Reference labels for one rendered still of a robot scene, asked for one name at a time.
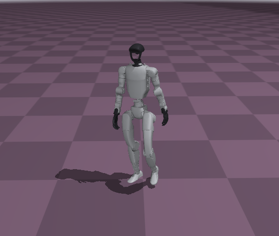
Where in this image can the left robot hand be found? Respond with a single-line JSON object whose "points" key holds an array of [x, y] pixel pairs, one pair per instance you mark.
{"points": [[165, 115]]}

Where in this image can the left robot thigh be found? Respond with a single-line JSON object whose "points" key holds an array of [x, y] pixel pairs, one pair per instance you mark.
{"points": [[147, 127]]}

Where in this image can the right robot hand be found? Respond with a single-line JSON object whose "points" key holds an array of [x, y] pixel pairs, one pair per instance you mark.
{"points": [[115, 119]]}

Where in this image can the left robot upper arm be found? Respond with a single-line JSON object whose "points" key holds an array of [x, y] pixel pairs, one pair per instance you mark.
{"points": [[152, 72]]}

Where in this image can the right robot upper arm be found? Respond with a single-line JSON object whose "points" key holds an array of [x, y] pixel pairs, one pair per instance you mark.
{"points": [[121, 80]]}

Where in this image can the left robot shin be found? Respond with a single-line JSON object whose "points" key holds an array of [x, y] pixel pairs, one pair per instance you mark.
{"points": [[151, 161]]}

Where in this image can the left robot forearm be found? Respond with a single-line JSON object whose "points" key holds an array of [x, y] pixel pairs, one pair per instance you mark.
{"points": [[161, 100]]}

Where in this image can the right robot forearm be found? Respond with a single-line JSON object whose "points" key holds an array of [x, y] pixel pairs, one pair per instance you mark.
{"points": [[118, 102]]}

